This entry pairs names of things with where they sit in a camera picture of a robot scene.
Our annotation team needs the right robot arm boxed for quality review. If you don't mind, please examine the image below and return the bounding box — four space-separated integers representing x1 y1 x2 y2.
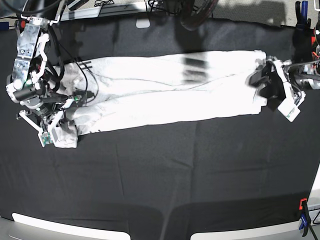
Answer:
1 0 94 126

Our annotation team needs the black table cloth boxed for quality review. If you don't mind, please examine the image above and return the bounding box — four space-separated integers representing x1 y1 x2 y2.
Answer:
0 17 320 240

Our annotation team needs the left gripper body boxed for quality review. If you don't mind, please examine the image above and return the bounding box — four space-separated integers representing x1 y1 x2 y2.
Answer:
260 58 306 100

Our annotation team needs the black cable bundle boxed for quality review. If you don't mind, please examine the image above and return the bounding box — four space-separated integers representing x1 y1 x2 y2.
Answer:
146 0 218 30

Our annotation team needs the orange blue clamp bottom right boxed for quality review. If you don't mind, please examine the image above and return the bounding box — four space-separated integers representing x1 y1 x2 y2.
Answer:
298 198 310 237

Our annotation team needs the blue clamp top right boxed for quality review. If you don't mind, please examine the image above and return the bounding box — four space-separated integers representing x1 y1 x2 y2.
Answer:
295 0 312 32

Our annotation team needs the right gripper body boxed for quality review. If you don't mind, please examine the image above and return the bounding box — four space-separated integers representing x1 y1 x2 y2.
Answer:
19 92 83 120

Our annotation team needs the orange clamp top left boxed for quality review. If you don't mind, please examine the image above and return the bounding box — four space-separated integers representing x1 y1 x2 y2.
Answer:
14 20 26 35

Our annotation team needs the grey t-shirt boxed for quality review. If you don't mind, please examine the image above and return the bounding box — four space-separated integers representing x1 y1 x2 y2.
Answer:
54 50 267 148

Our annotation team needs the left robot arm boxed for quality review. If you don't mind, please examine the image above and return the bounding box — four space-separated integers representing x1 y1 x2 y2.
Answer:
247 19 320 108

